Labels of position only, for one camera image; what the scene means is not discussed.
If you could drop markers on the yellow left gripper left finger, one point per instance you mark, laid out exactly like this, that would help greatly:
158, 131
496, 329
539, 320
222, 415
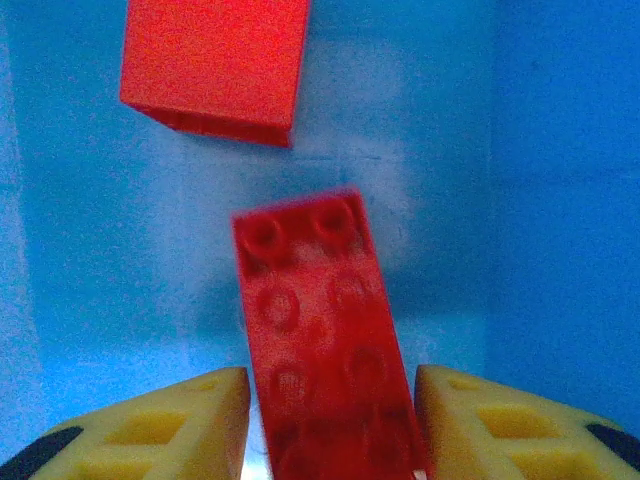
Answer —
150, 440

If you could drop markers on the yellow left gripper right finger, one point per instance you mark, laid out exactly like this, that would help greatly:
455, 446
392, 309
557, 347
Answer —
510, 435

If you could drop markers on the blue plastic bin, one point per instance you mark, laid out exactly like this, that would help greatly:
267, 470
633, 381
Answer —
500, 200

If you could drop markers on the red lego brick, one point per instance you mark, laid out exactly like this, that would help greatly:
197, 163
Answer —
325, 325
215, 65

